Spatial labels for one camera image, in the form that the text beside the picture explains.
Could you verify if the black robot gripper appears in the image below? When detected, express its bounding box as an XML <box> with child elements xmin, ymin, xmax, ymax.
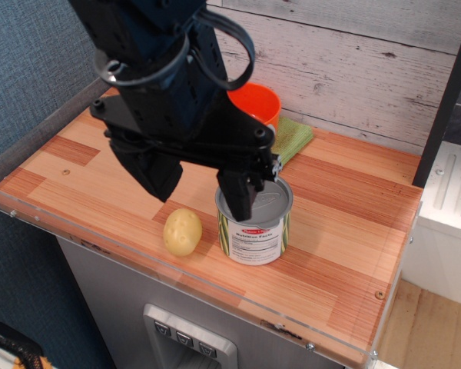
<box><xmin>91</xmin><ymin>58</ymin><xmax>281</xmax><ymax>221</ymax></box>

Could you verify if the toy corn can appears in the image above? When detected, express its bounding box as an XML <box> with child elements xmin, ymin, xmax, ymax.
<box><xmin>215</xmin><ymin>178</ymin><xmax>294</xmax><ymax>266</ymax></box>

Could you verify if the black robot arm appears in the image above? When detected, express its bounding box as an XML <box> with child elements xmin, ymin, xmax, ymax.
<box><xmin>71</xmin><ymin>1</ymin><xmax>280</xmax><ymax>221</ymax></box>

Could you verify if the green cloth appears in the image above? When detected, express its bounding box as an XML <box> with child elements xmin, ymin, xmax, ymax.
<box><xmin>272</xmin><ymin>117</ymin><xmax>313</xmax><ymax>166</ymax></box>

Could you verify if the yellow toy potato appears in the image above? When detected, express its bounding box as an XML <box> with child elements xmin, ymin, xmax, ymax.
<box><xmin>163</xmin><ymin>208</ymin><xmax>203</xmax><ymax>257</ymax></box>

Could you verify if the orange toy pot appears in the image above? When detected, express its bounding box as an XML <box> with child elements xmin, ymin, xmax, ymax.
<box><xmin>227</xmin><ymin>82</ymin><xmax>281</xmax><ymax>132</ymax></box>

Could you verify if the silver toy fridge cabinet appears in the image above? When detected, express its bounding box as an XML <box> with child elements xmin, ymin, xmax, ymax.
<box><xmin>58</xmin><ymin>239</ymin><xmax>339</xmax><ymax>368</ymax></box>

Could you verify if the black orange bag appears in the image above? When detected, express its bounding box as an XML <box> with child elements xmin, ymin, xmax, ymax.
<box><xmin>0</xmin><ymin>322</ymin><xmax>54</xmax><ymax>369</ymax></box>

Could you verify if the white toy sink unit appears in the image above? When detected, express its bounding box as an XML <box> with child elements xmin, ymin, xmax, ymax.
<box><xmin>402</xmin><ymin>142</ymin><xmax>461</xmax><ymax>304</ymax></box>

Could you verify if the clear acrylic guard rail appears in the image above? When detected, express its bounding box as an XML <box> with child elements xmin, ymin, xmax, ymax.
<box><xmin>0</xmin><ymin>81</ymin><xmax>421</xmax><ymax>368</ymax></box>

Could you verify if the dark grey right post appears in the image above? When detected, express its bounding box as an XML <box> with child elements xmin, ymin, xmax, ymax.
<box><xmin>412</xmin><ymin>44</ymin><xmax>461</xmax><ymax>188</ymax></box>

